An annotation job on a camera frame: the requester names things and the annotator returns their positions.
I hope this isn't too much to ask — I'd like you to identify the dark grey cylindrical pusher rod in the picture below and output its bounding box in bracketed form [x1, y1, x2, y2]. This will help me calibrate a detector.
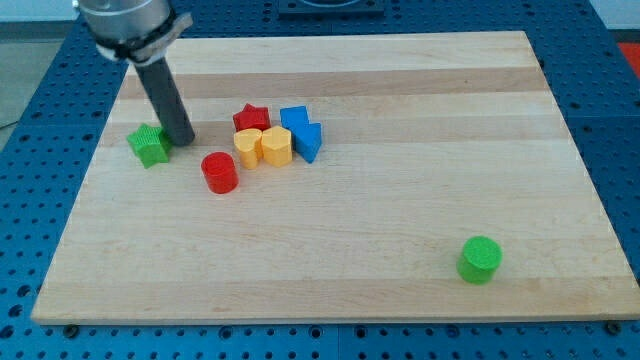
[135, 58, 195, 147]

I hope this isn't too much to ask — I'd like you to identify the green star block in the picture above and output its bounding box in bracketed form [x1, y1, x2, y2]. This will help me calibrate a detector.
[126, 124, 172, 169]

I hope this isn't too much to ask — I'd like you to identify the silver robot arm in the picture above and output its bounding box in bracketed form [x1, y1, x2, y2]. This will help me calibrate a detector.
[73, 0, 195, 146]

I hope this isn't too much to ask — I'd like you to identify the red star block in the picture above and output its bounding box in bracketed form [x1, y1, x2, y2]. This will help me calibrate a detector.
[232, 103, 271, 132]

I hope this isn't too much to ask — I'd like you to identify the yellow heart block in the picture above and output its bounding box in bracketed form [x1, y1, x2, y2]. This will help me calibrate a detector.
[234, 128, 263, 170]

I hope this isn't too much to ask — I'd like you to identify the red cylinder block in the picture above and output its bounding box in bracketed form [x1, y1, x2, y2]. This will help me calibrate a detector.
[201, 152, 239, 194]

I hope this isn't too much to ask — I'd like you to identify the yellow hexagon block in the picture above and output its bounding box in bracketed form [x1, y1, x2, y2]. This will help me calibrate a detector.
[261, 126, 293, 167]

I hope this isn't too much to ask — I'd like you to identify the blue arrow block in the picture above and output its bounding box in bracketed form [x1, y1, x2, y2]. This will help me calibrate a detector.
[280, 106, 322, 163]

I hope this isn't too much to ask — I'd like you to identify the light wooden board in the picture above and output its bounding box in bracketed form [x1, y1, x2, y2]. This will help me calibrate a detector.
[32, 31, 639, 325]

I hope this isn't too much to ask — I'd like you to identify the green cylinder block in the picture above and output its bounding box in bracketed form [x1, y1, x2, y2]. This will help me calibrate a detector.
[456, 236, 503, 285]

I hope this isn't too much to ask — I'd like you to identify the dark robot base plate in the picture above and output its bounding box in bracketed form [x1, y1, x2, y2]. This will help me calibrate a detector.
[276, 0, 386, 18]

